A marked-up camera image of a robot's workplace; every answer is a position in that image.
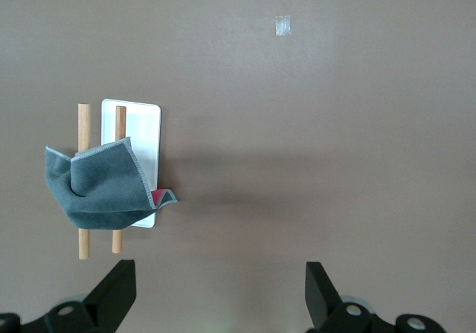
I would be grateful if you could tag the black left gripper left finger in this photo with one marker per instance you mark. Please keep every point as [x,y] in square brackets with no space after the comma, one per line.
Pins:
[108,303]

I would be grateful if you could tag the white rack with wooden rods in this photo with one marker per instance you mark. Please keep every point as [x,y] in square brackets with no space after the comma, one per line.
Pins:
[145,143]

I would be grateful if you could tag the grey microfibre cloth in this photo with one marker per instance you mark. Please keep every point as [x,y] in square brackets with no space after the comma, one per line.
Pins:
[104,184]

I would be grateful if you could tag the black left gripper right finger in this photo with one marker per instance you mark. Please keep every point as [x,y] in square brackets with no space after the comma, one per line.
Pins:
[327,310]

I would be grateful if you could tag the clear tape piece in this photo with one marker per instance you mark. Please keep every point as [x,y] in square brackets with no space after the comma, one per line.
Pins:
[282,25]

